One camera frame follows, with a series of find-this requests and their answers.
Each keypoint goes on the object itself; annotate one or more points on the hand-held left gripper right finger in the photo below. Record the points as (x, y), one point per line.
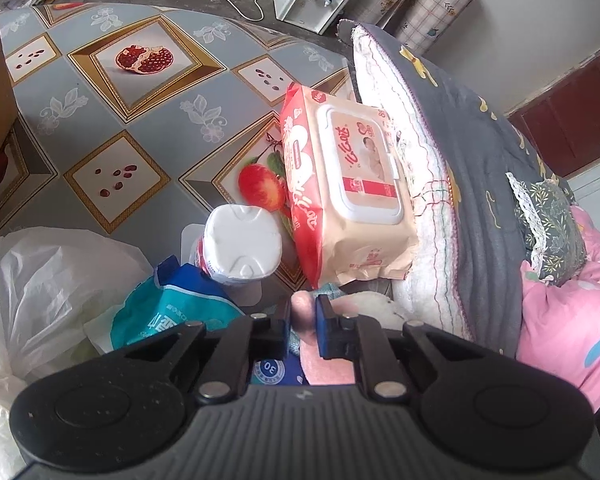
(323, 320)

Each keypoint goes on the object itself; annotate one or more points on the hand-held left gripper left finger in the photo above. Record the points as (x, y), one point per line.
(284, 322)

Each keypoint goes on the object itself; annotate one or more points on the pink plush toy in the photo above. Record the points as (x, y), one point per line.
(304, 312)

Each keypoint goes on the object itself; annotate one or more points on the white yogurt cup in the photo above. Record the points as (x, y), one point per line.
(242, 245)

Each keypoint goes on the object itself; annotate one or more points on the light blue small cloth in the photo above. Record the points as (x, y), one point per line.
(325, 291)

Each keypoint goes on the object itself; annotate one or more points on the pink knitted sponge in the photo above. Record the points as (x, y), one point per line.
(330, 367)

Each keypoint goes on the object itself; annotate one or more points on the blue dotted tissue packet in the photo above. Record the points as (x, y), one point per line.
(275, 371)

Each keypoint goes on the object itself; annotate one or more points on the teal plastic packet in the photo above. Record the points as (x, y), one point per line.
(180, 305)

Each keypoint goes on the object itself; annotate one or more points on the translucent white plastic lid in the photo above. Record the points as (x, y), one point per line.
(191, 242)

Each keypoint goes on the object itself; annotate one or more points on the pink wet wipes pack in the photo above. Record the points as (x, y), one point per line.
(350, 185)

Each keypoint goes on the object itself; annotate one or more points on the grey quilt with yellow print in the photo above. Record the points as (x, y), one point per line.
(480, 185)

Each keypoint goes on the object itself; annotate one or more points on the white plastic bag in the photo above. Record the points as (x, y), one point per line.
(45, 300)

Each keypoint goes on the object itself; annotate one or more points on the green floral lace pillow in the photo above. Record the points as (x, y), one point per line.
(550, 225)

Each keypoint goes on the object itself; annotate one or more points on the pink pillow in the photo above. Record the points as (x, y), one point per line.
(570, 320)

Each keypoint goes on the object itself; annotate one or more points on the pomegranate print tablecloth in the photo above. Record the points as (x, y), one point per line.
(130, 125)

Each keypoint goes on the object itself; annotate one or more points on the dark red wooden door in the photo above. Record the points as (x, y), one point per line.
(570, 115)

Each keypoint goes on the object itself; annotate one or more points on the checked wallpaper roll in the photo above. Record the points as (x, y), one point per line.
(440, 5)

